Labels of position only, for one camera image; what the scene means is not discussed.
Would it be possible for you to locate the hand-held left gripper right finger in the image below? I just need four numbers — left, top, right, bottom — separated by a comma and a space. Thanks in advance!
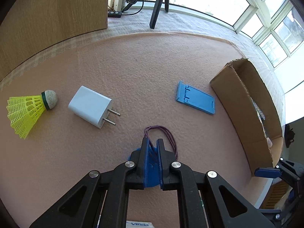
157, 138, 277, 228

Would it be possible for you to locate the yellow plastic shuttlecock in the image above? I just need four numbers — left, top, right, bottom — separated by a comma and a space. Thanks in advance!
7, 90, 58, 139

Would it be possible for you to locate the checked beige cloth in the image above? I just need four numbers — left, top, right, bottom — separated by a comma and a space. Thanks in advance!
0, 7, 285, 114

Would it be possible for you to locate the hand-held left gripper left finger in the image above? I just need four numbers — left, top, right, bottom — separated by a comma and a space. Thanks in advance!
30, 138, 151, 228

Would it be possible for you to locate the purple hair tie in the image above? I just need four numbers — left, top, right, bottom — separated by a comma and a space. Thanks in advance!
144, 126, 178, 161

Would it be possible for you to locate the cardboard box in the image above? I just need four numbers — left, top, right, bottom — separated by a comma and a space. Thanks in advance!
210, 58, 284, 177

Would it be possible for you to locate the light wooden board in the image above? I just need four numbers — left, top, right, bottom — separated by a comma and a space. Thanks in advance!
0, 0, 110, 81

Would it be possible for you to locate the white charger plug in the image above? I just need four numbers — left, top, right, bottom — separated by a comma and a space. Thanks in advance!
68, 85, 121, 129

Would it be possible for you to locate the patterned tissue pack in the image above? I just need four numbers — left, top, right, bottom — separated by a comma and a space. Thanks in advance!
126, 220, 154, 228

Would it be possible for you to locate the blue phone stand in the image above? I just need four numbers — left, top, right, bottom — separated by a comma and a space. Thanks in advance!
176, 81, 216, 115

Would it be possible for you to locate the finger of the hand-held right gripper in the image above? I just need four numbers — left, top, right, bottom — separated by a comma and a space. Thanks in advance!
255, 161, 301, 183

